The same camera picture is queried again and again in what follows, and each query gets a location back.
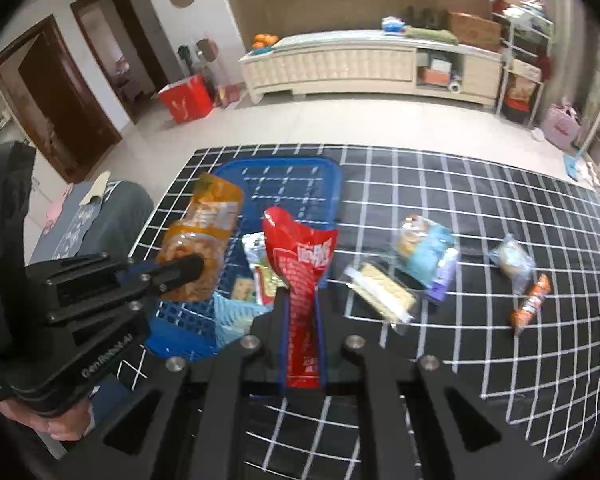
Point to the red paper bag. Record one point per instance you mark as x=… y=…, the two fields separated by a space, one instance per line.
x=186 y=99

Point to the grey printed sofa cover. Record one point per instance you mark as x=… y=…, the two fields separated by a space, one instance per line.
x=100 y=225

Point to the small clear round-cake packet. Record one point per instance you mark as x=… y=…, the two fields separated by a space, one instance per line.
x=512 y=260

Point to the light blue cookie packet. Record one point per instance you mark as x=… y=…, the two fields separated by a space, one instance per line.
x=235 y=321

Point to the red snack packet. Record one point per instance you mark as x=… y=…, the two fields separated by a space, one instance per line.
x=300 y=260

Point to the orange snack packet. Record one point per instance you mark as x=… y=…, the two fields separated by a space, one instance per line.
x=210 y=225

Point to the person's left forearm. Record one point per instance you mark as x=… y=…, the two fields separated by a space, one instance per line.
x=2 y=260

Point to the pink tote bag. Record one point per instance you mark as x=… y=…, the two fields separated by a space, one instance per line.
x=561 y=127

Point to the pink cloth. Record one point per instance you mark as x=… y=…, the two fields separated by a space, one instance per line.
x=55 y=212

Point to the broom and dustpan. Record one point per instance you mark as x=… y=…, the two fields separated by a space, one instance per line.
x=210 y=67

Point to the person's left hand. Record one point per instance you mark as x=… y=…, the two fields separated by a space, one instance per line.
x=55 y=427

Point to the green beige snack packet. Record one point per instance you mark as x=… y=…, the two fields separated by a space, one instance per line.
x=242 y=291

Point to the dark brown door frame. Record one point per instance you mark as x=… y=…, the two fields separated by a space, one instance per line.
x=115 y=45
x=55 y=105

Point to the large red silver packet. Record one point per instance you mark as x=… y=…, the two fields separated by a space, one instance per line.
x=257 y=260

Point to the blue plastic basket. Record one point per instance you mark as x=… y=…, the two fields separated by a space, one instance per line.
x=290 y=180

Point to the yellow cracker packet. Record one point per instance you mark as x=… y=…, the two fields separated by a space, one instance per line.
x=380 y=292

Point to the black white grid tablecloth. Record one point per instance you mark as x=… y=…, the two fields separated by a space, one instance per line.
x=480 y=340

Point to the green folded mat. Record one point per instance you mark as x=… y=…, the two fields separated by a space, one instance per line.
x=430 y=35

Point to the brown cardboard box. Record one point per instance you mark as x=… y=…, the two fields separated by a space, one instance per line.
x=475 y=30

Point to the pile of oranges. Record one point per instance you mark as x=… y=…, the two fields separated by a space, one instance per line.
x=265 y=40

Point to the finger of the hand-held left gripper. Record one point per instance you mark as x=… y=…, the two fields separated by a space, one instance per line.
x=172 y=291
x=180 y=268

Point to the blue tissue box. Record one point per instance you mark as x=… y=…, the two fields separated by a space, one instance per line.
x=392 y=24

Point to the cream cloth piece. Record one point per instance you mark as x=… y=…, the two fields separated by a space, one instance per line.
x=96 y=187

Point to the orange sausage stick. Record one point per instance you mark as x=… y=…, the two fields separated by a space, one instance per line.
x=532 y=302

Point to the white slippers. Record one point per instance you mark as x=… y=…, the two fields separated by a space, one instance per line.
x=597 y=177

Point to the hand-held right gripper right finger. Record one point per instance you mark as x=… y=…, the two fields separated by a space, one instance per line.
x=323 y=345

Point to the white TV cabinet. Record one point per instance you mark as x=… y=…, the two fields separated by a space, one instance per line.
x=340 y=67

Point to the white metal shelf rack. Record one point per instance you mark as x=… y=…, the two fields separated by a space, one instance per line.
x=522 y=55

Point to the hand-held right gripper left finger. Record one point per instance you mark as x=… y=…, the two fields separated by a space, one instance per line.
x=282 y=345

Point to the light blue cartoon packet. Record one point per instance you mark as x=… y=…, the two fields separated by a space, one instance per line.
x=422 y=250

